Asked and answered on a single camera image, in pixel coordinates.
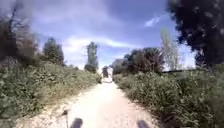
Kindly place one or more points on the round green tree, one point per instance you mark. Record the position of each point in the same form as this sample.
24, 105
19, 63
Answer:
53, 51

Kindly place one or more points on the bare brown tree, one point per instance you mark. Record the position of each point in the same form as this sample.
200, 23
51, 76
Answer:
15, 40

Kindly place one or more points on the dark bushy tree clump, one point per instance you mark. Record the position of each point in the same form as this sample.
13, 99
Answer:
141, 60

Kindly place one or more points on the tall slender green tree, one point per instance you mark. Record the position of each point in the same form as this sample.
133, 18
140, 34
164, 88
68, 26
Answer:
91, 55

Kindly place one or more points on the robot's own part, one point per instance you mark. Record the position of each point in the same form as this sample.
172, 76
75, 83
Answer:
76, 124
143, 124

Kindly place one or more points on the pale dirt path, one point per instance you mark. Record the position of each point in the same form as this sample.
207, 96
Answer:
104, 100

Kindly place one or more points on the large dark tree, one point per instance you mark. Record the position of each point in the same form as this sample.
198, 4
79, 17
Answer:
203, 26

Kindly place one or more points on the pale slender tree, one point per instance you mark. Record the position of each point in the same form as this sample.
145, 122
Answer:
169, 50

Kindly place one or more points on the green weedy verge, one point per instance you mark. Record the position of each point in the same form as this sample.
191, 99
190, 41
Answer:
173, 93
30, 86

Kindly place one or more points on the small dark tree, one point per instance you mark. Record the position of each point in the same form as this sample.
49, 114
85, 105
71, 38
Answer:
105, 71

